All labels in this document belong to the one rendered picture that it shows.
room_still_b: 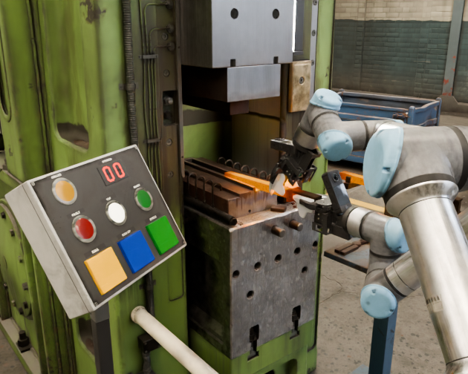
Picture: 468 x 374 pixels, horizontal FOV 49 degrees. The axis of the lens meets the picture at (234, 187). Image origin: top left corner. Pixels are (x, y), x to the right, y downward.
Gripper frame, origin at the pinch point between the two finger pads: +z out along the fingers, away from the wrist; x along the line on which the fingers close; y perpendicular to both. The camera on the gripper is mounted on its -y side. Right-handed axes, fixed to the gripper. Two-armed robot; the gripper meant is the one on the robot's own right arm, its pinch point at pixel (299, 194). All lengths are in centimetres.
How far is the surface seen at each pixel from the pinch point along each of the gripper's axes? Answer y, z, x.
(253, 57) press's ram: -37.3, 16.3, -2.4
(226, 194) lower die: 3.3, 21.3, -9.4
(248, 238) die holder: 14.6, 11.4, -9.3
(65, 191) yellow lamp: -15, 0, -66
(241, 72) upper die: -33.5, 16.4, -6.7
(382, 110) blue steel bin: 37, 201, 316
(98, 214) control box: -9, 0, -59
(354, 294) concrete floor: 102, 65, 113
